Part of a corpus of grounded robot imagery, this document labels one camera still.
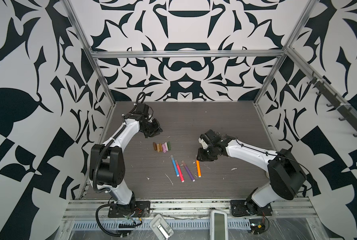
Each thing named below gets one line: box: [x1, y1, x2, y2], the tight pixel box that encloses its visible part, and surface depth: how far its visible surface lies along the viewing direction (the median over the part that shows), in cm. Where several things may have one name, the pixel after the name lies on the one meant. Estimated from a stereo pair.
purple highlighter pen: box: [181, 160, 196, 182], surface depth 87 cm
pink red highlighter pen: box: [175, 160, 185, 183], surface depth 87 cm
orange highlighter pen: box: [196, 160, 202, 178], surface depth 88 cm
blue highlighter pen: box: [170, 155, 180, 177], surface depth 89 cm
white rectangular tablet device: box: [209, 209, 228, 240], surface depth 68 cm
